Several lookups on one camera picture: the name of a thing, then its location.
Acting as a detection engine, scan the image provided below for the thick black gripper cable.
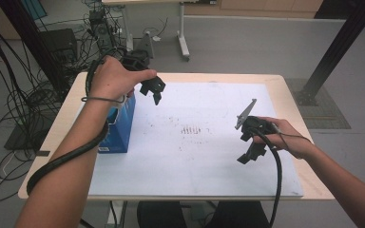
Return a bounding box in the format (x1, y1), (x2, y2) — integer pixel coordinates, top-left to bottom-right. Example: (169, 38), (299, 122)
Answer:
(250, 126), (283, 228)
(26, 47), (131, 196)

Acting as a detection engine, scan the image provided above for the thick black left gripper cable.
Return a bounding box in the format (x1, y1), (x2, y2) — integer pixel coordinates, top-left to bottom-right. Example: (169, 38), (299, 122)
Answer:
(26, 47), (131, 196)

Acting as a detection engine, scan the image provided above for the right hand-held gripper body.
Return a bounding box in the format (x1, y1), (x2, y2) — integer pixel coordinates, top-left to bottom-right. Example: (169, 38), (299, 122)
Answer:
(234, 98), (279, 143)

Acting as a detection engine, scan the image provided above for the person's black clothing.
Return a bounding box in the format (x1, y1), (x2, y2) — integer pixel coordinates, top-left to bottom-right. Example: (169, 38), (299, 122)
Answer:
(136, 200), (272, 228)

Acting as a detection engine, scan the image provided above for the dark slanted stand pole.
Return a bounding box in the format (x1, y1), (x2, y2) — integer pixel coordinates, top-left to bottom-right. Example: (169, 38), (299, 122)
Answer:
(0, 0), (70, 93)

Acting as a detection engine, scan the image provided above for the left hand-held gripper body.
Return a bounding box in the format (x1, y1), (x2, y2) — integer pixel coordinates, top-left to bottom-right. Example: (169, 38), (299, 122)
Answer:
(120, 32), (155, 72)

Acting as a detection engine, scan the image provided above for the person's left hand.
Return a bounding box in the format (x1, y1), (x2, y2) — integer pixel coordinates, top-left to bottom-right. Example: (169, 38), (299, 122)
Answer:
(88, 55), (158, 103)

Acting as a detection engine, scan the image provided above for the white table mat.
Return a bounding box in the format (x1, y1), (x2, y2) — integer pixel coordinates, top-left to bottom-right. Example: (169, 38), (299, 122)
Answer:
(86, 81), (304, 198)

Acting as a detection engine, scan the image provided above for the thick black right gripper cable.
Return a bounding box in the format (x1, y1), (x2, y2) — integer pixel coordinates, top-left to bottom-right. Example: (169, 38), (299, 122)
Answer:
(250, 126), (283, 228)

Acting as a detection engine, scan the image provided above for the black flat stand base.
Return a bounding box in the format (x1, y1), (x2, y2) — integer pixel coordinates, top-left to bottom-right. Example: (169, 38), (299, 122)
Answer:
(4, 122), (44, 152)

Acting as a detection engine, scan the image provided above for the computer tower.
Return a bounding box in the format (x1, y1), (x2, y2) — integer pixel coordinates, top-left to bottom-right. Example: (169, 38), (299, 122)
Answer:
(88, 9), (118, 55)

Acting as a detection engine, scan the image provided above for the tangle of black cables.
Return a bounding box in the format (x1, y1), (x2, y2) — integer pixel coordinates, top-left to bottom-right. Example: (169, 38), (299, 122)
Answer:
(0, 0), (169, 205)

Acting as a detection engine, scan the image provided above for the wooden cabinet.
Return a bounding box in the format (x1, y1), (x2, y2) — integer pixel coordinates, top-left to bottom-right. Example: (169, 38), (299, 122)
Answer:
(183, 0), (325, 19)

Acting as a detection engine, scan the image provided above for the person's right hand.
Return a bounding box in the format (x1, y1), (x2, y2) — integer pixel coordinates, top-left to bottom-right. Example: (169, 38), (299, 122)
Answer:
(253, 116), (315, 160)

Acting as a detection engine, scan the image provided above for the black box on floor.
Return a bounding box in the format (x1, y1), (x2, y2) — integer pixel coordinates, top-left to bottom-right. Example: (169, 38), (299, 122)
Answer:
(41, 28), (79, 65)

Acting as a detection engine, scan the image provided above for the black metal stand pole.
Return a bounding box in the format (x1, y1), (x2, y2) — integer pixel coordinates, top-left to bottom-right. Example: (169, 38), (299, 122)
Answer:
(294, 0), (365, 107)

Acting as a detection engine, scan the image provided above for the grey floor mat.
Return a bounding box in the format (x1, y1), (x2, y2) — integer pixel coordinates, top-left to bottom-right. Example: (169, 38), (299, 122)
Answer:
(284, 78), (352, 130)

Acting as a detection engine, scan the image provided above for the white table frame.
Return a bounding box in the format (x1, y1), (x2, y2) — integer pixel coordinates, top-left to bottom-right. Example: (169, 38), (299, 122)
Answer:
(101, 0), (218, 63)

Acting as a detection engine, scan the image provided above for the blue cardboard box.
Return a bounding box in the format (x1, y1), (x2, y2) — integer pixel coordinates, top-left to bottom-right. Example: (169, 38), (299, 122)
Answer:
(98, 91), (137, 154)

